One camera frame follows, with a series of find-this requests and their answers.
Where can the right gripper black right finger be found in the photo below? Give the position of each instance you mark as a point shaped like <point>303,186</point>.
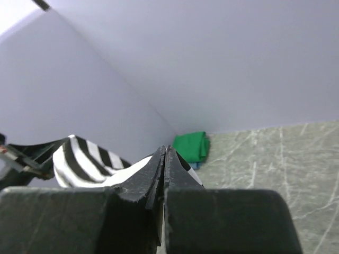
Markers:
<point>200,220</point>

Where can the folded blue tank top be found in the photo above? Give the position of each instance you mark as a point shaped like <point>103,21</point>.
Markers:
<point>196,165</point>

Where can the green tank top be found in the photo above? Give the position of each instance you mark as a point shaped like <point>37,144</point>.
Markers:
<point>193,147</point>

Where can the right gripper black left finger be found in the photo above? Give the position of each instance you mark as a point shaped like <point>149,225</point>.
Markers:
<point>125,218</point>

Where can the black white striped tank top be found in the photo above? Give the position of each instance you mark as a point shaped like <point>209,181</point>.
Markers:
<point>83,164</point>

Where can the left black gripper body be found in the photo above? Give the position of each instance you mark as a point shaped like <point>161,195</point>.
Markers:
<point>24,163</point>

